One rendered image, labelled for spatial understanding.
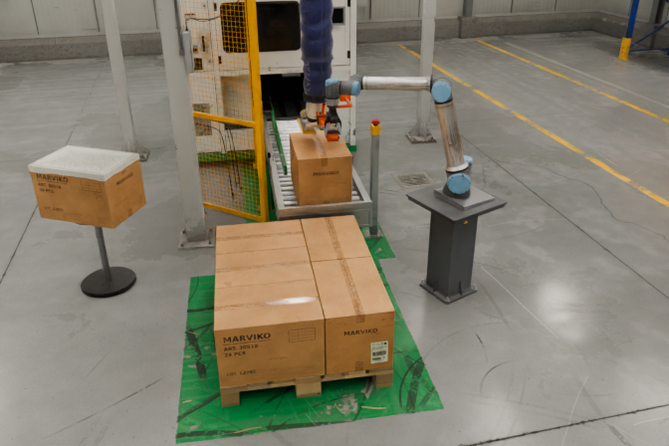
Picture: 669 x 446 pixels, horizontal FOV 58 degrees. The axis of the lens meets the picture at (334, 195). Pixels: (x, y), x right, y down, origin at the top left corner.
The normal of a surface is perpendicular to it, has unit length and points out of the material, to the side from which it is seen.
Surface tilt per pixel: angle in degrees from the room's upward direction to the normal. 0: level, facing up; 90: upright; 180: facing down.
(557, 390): 0
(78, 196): 90
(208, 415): 0
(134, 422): 0
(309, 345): 90
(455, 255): 90
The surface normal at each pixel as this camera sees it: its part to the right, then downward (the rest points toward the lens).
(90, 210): -0.29, 0.41
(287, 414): 0.00, -0.90
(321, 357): 0.16, 0.42
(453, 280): 0.55, 0.36
